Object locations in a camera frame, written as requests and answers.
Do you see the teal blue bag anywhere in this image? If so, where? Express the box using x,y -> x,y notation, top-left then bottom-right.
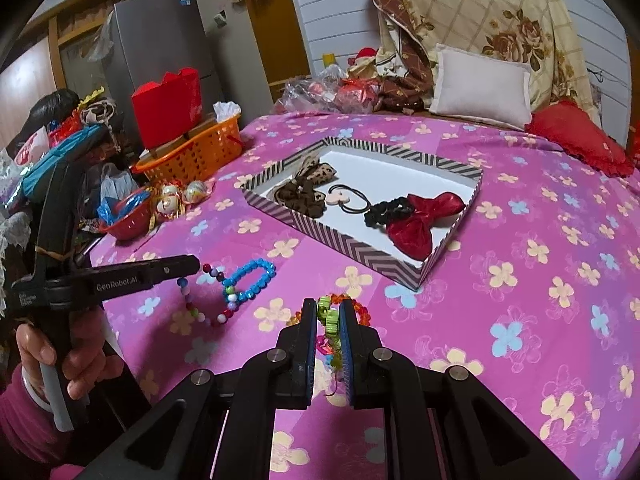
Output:
20,125 -> 113,201

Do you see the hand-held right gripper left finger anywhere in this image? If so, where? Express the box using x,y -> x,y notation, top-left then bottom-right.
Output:
80,297 -> 319,480

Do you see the red gift box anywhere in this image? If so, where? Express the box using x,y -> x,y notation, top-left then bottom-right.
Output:
131,67 -> 205,151

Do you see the green bead bracelet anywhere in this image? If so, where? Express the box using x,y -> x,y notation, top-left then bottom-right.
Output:
316,295 -> 347,361

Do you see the crumpled white plastic bag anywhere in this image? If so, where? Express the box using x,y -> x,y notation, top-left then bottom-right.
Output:
99,162 -> 137,207

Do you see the pink floral bedsheet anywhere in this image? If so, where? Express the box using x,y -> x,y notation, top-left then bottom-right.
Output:
97,110 -> 640,480

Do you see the brown cardboard box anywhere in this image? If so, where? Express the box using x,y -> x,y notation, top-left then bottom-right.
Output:
150,112 -> 222,159

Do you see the blue bead bracelet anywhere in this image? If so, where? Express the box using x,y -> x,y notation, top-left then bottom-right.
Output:
221,258 -> 277,306

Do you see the brown leopard bow hair tie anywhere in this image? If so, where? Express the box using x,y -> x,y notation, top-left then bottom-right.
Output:
272,180 -> 326,219

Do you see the dark round object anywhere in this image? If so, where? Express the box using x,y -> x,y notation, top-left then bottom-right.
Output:
7,89 -> 83,145

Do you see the white flower hair tie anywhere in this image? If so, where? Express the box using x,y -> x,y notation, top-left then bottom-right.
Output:
327,184 -> 374,214

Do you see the wooden door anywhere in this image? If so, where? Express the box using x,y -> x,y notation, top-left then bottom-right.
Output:
250,0 -> 311,101

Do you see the pile of clear plastic bags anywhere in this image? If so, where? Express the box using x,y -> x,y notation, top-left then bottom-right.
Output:
272,65 -> 381,116

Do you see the person's left forearm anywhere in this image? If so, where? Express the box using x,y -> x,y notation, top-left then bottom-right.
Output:
0,365 -> 88,480

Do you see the tan leopard bow hair tie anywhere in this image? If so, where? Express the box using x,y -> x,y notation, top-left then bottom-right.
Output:
292,152 -> 337,186

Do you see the red bow black hair tie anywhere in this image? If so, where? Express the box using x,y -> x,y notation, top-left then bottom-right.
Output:
364,191 -> 466,262

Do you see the beige rose-print quilt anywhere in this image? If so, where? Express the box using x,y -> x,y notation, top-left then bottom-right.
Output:
385,0 -> 601,126

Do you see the red ruffled pillow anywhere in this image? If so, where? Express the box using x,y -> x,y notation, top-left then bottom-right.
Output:
525,100 -> 636,177

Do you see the red plush toy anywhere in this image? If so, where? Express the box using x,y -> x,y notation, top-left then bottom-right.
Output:
348,47 -> 378,73

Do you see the blue foil wrapper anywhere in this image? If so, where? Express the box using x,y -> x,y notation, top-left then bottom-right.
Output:
96,190 -> 151,226

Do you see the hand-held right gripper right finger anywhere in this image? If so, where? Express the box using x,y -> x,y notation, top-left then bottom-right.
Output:
338,299 -> 576,480

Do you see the multicoloured bead bracelet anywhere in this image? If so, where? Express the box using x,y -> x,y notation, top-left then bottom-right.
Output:
177,262 -> 241,328

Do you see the red plastic bowl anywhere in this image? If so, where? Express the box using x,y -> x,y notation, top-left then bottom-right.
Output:
100,197 -> 154,242

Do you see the orange plastic basket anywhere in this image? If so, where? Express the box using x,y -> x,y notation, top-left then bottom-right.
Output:
135,112 -> 244,187

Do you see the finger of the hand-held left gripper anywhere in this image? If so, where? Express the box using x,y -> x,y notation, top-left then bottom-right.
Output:
146,255 -> 202,287

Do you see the white pillow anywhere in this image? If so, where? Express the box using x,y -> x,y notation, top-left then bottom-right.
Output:
429,44 -> 533,131

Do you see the orange bead bracelet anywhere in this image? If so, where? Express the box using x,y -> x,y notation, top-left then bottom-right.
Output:
287,297 -> 372,328

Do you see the striped cardboard box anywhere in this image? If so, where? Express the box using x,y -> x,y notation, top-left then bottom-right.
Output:
240,136 -> 485,292

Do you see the person's left hand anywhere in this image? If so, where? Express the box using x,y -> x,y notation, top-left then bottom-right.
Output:
16,310 -> 108,403

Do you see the grey refrigerator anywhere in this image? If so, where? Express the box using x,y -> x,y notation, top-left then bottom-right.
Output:
106,0 -> 227,151

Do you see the brown patterned quilt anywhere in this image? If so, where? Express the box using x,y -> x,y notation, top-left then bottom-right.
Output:
345,0 -> 436,111

